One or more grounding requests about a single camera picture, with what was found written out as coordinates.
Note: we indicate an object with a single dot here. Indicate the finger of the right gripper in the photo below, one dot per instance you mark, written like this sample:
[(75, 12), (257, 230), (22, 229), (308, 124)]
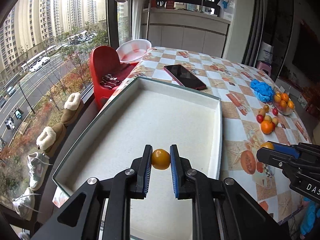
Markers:
[(285, 148), (264, 155)]

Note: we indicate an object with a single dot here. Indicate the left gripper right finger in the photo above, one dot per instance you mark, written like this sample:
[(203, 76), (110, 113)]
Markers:
[(177, 173)]

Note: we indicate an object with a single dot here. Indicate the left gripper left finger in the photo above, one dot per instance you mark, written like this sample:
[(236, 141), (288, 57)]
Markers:
[(144, 173)]

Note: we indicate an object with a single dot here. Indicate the yellow cherry tomato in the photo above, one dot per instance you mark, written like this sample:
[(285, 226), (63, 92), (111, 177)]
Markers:
[(160, 159), (266, 108)]

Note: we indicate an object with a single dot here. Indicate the red cherry tomato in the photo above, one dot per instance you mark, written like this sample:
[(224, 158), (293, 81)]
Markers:
[(275, 111), (260, 118), (273, 126)]

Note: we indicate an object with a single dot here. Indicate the large orange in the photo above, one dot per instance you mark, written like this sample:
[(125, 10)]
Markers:
[(267, 126)]

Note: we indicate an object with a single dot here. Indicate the brown kiwi fruit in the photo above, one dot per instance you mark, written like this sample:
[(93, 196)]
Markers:
[(275, 121), (268, 118), (261, 112)]

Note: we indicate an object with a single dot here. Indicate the orange in bowl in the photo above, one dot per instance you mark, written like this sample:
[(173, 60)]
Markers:
[(284, 97), (283, 105), (277, 98), (291, 104)]

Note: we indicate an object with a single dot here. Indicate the glass fruit bowl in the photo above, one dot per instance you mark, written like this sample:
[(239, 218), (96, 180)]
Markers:
[(288, 111)]

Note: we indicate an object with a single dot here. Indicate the checkered fruit-print tablecloth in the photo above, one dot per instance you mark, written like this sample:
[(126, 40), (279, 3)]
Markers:
[(250, 119)]

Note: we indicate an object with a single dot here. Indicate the white shallow box tray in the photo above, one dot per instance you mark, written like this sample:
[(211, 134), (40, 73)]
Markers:
[(114, 139)]

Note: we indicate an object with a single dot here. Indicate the blue crumpled plastic bag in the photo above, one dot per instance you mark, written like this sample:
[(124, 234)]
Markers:
[(262, 91)]

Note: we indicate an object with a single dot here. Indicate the pink plastic stool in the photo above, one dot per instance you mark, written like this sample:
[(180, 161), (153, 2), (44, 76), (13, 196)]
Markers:
[(264, 67)]

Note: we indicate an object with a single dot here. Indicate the red-cased smartphone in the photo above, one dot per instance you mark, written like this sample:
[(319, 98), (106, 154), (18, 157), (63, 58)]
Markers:
[(184, 77)]

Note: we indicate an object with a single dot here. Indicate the white printed bag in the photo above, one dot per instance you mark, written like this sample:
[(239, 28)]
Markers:
[(265, 53)]

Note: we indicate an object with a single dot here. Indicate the brown fleece boot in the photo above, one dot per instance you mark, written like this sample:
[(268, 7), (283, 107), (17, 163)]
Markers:
[(50, 138), (72, 108)]

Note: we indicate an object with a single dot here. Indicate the white sneaker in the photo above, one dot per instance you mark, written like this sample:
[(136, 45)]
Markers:
[(24, 204), (38, 164)]

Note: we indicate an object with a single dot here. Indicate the striped folded cloth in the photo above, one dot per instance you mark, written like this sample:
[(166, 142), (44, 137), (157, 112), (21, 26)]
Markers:
[(108, 81)]

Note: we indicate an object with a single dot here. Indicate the red plastic chair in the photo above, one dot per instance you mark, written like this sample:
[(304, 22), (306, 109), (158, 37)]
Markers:
[(105, 60)]

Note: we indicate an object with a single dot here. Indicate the white sideboard cabinet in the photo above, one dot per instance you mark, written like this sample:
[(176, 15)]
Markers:
[(186, 30)]

